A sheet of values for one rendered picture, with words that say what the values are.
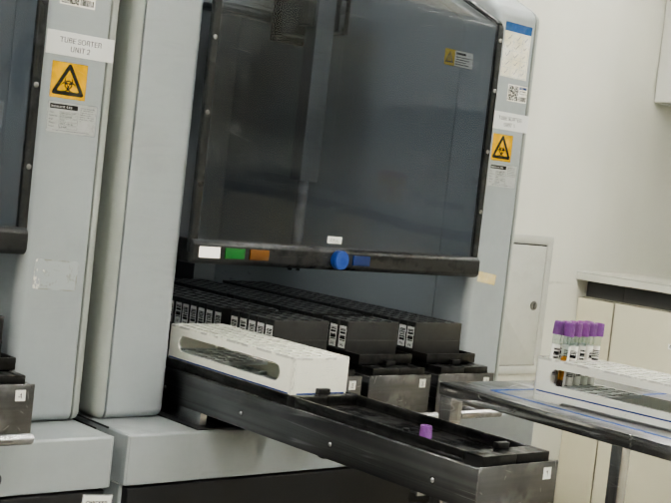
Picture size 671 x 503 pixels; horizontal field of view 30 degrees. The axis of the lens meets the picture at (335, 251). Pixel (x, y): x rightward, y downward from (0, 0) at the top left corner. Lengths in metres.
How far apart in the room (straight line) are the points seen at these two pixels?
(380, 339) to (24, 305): 0.64
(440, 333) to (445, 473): 0.76
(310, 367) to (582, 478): 2.70
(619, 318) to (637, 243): 0.42
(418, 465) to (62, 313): 0.55
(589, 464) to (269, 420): 2.70
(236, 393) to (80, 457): 0.22
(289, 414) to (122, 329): 0.29
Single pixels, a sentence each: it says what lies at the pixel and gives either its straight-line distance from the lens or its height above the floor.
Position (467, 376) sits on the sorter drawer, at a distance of 2.11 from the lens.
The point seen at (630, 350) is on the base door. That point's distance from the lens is 4.15.
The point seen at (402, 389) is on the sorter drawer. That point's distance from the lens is 2.01.
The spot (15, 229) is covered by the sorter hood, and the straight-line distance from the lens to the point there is 1.65.
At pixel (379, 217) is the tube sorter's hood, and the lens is 2.02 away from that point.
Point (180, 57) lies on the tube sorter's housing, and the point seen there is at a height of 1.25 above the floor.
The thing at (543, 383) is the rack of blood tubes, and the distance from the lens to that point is 1.83.
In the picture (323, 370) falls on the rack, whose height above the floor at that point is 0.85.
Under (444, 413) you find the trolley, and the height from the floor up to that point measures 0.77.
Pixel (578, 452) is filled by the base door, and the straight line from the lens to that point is 4.29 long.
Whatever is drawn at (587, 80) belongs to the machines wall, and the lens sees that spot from 4.22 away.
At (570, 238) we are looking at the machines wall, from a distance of 4.21.
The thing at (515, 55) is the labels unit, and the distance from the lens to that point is 2.26.
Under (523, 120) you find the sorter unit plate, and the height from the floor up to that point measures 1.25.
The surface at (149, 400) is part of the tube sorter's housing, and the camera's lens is 1.82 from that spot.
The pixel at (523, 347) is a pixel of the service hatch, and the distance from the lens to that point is 4.09.
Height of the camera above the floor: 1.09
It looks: 3 degrees down
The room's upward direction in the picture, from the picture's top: 6 degrees clockwise
